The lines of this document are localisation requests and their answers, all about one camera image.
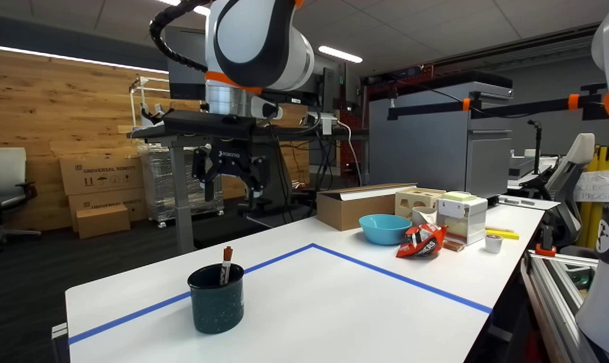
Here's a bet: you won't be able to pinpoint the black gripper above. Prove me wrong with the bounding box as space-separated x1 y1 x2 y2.
190 131 271 207

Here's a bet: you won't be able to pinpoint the red white marker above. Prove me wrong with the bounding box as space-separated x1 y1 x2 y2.
218 244 235 287

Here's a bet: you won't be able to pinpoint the dark green enamel mug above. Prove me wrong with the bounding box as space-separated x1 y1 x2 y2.
185 261 249 336

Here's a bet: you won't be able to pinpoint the black standing desk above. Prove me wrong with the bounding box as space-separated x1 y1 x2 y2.
128 122 371 254

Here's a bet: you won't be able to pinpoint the plastic wrapped cart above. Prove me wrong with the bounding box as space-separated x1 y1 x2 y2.
137 143 226 227

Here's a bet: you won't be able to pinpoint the grey Dell monitor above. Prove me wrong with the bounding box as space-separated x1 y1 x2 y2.
163 25 210 104

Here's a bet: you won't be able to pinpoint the white metal rack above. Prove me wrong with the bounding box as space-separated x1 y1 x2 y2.
128 75 180 131

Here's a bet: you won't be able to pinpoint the white power adapter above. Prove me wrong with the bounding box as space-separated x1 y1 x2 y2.
307 109 341 136

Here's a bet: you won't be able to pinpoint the open cardboard box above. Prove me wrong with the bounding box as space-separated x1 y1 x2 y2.
314 182 419 232

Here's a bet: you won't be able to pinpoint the medium cardboard box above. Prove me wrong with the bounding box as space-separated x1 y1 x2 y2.
66 190 150 223

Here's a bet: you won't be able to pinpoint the large cardboard box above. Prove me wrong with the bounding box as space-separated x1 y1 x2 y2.
57 153 148 198

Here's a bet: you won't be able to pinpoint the dark grey monitor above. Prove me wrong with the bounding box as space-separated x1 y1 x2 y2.
296 58 341 109

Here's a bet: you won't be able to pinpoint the small cardboard box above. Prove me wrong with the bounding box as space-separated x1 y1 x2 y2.
73 204 133 241

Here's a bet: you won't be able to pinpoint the light blue bowl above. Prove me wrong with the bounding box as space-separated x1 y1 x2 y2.
356 212 416 248

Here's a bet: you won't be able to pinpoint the short ceiling light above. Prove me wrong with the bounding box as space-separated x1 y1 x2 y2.
317 42 365 66

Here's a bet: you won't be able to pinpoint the blue tape strip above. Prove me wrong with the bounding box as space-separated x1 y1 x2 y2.
66 240 317 347
309 240 495 316

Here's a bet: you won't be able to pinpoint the long ceiling light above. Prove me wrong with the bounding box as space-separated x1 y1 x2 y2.
157 0 213 17

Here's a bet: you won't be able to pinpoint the small wooden box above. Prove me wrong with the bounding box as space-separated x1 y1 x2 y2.
393 186 447 222

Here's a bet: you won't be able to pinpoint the grey metal cabinet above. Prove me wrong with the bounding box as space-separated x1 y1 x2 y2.
365 71 516 201

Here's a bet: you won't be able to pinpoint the red packaged item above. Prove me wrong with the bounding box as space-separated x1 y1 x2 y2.
393 220 450 261

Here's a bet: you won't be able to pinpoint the white office chair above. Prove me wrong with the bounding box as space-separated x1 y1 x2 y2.
0 144 45 252

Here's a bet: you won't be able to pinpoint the white box green lid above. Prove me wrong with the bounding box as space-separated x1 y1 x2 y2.
436 190 491 248

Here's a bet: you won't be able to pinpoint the small white cup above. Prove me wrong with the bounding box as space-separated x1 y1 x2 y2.
483 234 507 255

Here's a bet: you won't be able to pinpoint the yellow flat item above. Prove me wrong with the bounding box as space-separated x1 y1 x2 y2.
485 225 522 241

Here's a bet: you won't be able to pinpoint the black beam orange clamps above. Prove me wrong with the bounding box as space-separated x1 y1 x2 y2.
385 80 609 122

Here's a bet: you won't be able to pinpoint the black thin stand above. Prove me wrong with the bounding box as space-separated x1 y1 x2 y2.
525 116 547 177

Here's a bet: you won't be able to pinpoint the black white chair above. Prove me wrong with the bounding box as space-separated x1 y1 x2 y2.
518 131 598 204

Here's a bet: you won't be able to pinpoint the yellow stand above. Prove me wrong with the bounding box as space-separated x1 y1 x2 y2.
577 143 609 252

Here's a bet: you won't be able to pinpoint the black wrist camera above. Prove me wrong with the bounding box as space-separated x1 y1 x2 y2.
161 109 259 136

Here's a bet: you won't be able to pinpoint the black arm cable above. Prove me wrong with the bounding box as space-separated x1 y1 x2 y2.
148 0 216 75

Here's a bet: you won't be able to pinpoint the wall strip light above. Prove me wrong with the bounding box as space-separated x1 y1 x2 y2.
0 41 171 77

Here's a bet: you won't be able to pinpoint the aluminium rail frame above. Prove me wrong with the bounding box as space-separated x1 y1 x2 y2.
518 248 598 363

